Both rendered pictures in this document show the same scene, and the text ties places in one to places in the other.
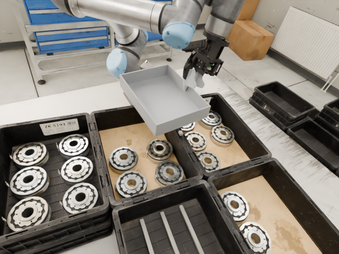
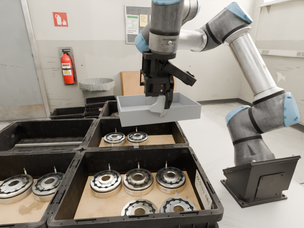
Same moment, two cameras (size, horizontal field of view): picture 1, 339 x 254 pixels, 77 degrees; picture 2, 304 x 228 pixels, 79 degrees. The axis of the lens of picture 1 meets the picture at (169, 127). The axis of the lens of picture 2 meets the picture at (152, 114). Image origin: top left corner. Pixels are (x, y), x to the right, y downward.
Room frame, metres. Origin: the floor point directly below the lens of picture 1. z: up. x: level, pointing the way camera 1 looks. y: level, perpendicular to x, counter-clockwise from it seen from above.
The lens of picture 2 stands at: (0.86, -0.56, 1.29)
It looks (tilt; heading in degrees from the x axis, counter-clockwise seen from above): 21 degrees down; 115
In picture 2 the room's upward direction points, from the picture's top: straight up
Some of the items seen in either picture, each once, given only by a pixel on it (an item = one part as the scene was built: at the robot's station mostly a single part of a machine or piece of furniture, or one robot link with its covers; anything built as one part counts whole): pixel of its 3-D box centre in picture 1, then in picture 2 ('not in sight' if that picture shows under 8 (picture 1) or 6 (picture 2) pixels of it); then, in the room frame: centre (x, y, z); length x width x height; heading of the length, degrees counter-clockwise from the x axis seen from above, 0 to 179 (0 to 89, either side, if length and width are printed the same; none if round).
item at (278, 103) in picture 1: (271, 117); not in sight; (1.49, -0.86, 0.37); 0.40 x 0.30 x 0.45; 39
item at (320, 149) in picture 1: (307, 154); not in sight; (1.18, -1.12, 0.31); 0.40 x 0.30 x 0.34; 39
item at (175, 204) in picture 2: (211, 117); (178, 210); (0.76, -0.18, 0.86); 0.05 x 0.05 x 0.01
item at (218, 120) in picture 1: (211, 117); (178, 211); (0.76, -0.18, 0.86); 0.10 x 0.10 x 0.01
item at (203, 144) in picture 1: (194, 140); (138, 178); (0.60, -0.12, 0.86); 0.10 x 0.10 x 0.01
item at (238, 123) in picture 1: (209, 136); (138, 191); (0.63, -0.17, 0.87); 0.40 x 0.30 x 0.11; 30
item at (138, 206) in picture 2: (223, 133); (139, 212); (0.67, -0.24, 0.86); 0.05 x 0.05 x 0.01
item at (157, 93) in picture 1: (162, 95); (155, 106); (0.59, 0.04, 1.07); 0.27 x 0.20 x 0.05; 39
